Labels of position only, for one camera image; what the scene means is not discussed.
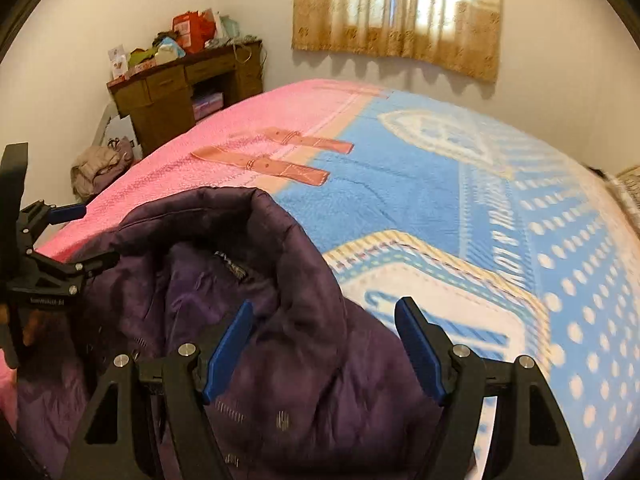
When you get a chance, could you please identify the white paper bag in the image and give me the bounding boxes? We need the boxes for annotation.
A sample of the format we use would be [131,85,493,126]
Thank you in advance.
[97,105,136,148]

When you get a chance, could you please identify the white printed box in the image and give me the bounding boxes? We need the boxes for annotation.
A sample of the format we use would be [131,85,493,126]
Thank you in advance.
[107,46,128,80]

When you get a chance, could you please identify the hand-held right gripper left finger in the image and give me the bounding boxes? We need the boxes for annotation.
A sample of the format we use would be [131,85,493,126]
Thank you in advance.
[62,300,256,480]

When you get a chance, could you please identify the pink boxes in desk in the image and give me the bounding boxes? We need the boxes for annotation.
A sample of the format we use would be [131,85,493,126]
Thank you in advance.
[192,92,224,121]

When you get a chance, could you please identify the purple quilted jacket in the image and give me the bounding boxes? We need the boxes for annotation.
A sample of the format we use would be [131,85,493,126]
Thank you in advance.
[15,186,478,480]

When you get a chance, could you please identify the patterned pillow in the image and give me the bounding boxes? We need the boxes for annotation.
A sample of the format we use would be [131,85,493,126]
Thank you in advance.
[585,164,640,233]

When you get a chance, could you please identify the green cloth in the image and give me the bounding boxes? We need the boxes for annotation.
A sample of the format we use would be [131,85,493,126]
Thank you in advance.
[129,46,159,67]

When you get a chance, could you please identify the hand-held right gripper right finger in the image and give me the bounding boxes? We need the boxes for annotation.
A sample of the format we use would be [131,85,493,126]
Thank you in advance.
[394,296,586,480]

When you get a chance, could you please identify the red gift box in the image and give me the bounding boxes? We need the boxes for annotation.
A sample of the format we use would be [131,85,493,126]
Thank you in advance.
[172,10,213,53]

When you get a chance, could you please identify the beige clothes pile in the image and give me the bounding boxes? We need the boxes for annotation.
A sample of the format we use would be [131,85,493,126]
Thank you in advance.
[70,140,136,201]

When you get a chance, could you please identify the person's left hand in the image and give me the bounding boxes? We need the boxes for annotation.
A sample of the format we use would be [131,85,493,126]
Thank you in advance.
[22,310,49,347]

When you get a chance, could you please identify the brown wooden desk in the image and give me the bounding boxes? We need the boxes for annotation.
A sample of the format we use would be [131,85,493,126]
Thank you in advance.
[106,39,264,156]

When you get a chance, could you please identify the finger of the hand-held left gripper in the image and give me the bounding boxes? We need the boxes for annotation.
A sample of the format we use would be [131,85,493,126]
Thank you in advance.
[31,251,121,282]
[21,200,87,227]

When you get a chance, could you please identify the beige patterned window curtain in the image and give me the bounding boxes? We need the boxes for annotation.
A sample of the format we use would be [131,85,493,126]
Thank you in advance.
[292,0,503,83]

